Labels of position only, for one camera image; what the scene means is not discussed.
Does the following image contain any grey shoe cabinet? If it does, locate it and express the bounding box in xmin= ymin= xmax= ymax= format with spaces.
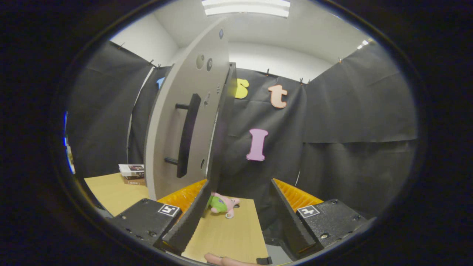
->
xmin=206 ymin=62 xmax=237 ymax=193

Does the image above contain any white book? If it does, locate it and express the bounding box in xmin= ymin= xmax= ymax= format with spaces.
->
xmin=118 ymin=164 xmax=145 ymax=177

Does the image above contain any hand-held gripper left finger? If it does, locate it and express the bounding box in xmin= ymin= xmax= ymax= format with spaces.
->
xmin=105 ymin=179 xmax=212 ymax=256

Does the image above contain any black cabinet door handle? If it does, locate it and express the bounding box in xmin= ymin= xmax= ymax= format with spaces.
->
xmin=164 ymin=93 xmax=202 ymax=179

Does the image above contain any long ceiling light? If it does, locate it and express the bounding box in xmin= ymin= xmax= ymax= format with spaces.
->
xmin=201 ymin=0 xmax=292 ymax=18

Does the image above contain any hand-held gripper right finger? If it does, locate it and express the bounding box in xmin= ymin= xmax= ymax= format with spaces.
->
xmin=269 ymin=178 xmax=377 ymax=261

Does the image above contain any beige shoe cabinet door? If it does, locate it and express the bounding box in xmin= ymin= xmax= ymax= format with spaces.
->
xmin=144 ymin=18 xmax=232 ymax=202

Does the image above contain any pink and green plush toy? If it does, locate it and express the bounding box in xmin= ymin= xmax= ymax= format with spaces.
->
xmin=205 ymin=192 xmax=241 ymax=219

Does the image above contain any cluttered white side table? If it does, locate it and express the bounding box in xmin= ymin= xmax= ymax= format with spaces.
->
xmin=65 ymin=142 xmax=76 ymax=175

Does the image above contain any black backdrop cloth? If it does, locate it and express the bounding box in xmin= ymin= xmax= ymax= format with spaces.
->
xmin=66 ymin=40 xmax=418 ymax=239

